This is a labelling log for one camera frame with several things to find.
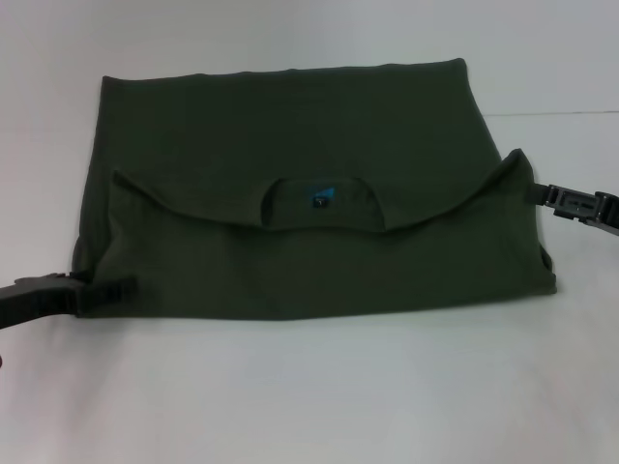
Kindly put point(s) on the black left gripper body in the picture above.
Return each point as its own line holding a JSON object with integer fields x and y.
{"x": 34, "y": 299}

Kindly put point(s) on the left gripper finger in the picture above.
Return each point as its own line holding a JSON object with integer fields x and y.
{"x": 109, "y": 291}
{"x": 79, "y": 275}

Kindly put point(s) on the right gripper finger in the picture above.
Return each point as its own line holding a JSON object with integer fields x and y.
{"x": 566, "y": 200}

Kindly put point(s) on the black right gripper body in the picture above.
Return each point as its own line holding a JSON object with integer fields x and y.
{"x": 609, "y": 210}

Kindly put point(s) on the dark green FREE t-shirt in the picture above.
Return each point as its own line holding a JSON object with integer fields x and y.
{"x": 290, "y": 145}

